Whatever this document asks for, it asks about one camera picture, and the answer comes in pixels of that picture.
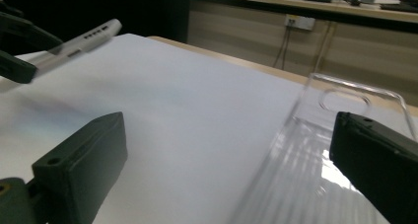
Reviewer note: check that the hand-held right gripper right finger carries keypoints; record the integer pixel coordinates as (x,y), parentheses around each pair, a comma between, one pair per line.
(378,164)

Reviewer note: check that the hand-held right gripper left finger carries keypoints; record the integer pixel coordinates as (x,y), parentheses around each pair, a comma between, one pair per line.
(79,164)

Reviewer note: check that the clear plastic tray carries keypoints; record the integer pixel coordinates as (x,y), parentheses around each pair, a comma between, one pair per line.
(295,171)

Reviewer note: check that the white table sheet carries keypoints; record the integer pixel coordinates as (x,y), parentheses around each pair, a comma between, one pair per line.
(180,118)

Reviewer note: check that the long wooden desk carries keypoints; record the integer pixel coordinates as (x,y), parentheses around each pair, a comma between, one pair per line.
(295,8)

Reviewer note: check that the white wall socket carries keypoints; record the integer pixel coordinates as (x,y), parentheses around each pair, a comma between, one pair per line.
(299,21)

